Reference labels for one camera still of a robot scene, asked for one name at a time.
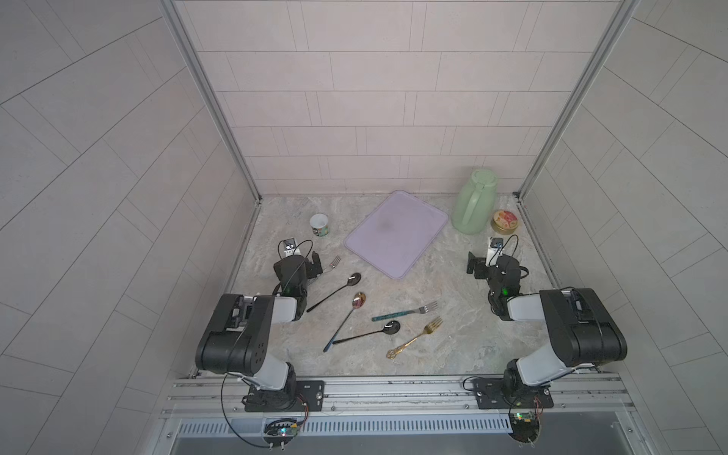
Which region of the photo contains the rainbow iridescent spoon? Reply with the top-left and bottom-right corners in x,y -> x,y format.
322,292 -> 367,353

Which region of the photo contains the teal handled fork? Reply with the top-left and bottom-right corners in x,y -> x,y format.
371,301 -> 439,322

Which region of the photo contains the lilac plastic tray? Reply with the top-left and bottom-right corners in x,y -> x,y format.
344,191 -> 449,280

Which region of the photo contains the black glossy spoon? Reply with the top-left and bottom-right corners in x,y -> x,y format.
333,320 -> 401,345

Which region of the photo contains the gold ornate fork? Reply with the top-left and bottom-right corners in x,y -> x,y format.
386,317 -> 444,359

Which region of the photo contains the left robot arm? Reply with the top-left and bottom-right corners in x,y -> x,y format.
195,253 -> 325,413

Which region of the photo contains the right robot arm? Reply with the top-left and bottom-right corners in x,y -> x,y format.
464,253 -> 628,410

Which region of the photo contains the dark grey spoon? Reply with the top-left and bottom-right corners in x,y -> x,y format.
306,272 -> 362,313

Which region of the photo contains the small white paper cup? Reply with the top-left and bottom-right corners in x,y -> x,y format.
310,213 -> 329,237

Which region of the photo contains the round yellow tin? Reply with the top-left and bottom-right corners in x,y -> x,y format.
491,210 -> 519,235

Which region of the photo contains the green plastic jug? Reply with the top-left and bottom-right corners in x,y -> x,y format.
450,169 -> 499,235

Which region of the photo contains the left circuit board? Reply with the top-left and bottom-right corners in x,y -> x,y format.
263,418 -> 301,450

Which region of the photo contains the circuit board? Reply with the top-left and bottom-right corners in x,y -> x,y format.
263,418 -> 301,450
508,411 -> 540,445

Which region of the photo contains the right circuit board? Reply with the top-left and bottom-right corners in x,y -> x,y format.
508,411 -> 540,445

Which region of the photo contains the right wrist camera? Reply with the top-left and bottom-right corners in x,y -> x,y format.
486,237 -> 504,267

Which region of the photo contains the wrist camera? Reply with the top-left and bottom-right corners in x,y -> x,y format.
486,237 -> 504,267
282,238 -> 301,257

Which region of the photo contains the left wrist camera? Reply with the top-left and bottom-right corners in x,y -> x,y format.
282,238 -> 301,257

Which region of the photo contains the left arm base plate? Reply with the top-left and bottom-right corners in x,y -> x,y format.
242,380 -> 326,413

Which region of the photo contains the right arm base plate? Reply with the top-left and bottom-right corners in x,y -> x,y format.
468,377 -> 554,410

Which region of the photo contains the aluminium front rail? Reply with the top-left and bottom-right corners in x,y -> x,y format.
157,371 -> 635,417

